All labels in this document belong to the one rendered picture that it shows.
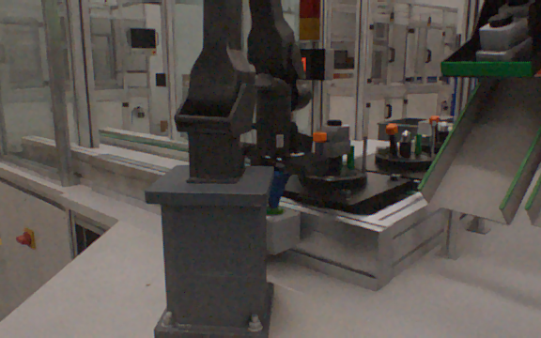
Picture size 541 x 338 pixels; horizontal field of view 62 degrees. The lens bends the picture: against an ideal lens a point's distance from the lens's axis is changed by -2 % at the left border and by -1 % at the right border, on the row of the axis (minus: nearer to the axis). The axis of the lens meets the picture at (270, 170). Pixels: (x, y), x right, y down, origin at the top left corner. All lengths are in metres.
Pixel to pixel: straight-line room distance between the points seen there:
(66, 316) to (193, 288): 0.21
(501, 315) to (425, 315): 0.11
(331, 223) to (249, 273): 0.22
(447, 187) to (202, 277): 0.41
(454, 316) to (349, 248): 0.18
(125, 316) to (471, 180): 0.55
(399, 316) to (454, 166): 0.26
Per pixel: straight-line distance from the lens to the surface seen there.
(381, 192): 0.89
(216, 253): 0.57
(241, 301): 0.59
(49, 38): 1.41
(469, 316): 0.73
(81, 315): 0.72
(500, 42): 0.72
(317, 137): 0.89
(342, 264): 0.78
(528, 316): 0.76
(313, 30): 1.09
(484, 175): 0.77
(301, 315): 0.68
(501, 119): 0.84
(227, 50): 0.58
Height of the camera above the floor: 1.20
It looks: 13 degrees down
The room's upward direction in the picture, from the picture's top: straight up
